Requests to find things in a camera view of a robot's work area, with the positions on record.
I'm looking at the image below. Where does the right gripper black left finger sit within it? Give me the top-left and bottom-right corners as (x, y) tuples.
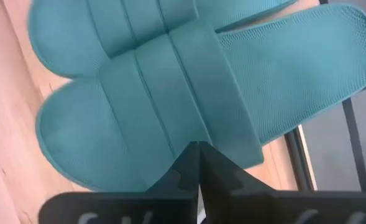
(147, 141), (201, 192)

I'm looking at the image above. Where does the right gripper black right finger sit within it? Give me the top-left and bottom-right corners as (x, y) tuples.
(200, 141), (277, 192)

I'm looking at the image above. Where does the teal rubber slide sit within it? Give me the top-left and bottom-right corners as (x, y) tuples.
(27, 0), (298, 79)
(35, 2), (366, 192)

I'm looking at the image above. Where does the black table frame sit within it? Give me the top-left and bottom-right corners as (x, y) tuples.
(283, 124), (319, 192)

